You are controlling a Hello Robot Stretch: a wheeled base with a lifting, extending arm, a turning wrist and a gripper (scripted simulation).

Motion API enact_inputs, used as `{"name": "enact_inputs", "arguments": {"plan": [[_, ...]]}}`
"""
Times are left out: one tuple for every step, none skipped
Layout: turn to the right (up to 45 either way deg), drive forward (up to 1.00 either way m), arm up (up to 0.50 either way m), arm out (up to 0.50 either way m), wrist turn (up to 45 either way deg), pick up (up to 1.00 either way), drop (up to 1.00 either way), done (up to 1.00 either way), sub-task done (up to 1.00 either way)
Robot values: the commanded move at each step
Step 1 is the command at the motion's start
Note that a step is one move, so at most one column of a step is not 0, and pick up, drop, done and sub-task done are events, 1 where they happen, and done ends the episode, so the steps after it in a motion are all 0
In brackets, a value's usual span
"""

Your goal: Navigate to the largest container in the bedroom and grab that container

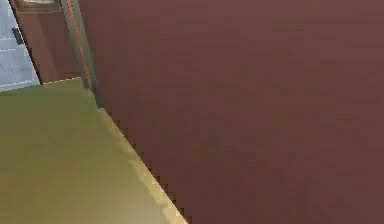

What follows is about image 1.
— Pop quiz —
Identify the brown room door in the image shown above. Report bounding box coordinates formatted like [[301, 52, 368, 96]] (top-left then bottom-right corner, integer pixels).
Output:
[[8, 0, 83, 86]]

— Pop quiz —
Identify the black door handle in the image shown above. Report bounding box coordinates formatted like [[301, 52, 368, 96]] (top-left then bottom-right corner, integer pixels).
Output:
[[11, 26, 25, 46]]

